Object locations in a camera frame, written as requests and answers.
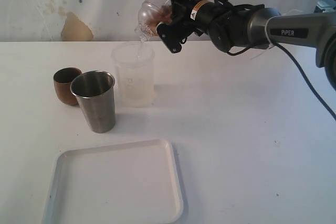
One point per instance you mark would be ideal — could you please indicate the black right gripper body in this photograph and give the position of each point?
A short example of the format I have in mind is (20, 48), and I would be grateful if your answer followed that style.
(181, 12)

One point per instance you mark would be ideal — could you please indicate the brown wooden cup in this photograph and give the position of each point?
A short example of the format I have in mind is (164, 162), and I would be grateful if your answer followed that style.
(62, 82)

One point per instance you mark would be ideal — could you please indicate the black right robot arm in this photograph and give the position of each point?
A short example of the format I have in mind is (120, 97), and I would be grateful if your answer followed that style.
(250, 26)

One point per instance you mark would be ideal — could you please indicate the stainless steel tumbler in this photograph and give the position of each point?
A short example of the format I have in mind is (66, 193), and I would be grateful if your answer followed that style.
(94, 91)

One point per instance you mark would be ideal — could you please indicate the brown chunks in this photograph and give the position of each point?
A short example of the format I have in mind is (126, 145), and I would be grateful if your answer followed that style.
(163, 15)

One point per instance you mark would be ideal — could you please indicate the clear dome shaker lid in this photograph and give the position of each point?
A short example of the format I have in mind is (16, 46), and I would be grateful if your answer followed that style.
(148, 7)

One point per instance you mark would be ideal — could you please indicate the white square plastic tray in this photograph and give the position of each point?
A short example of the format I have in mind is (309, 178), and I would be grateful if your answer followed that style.
(123, 183)

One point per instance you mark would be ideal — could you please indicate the translucent white plastic container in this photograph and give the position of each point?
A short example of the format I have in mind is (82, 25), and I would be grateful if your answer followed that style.
(134, 67)

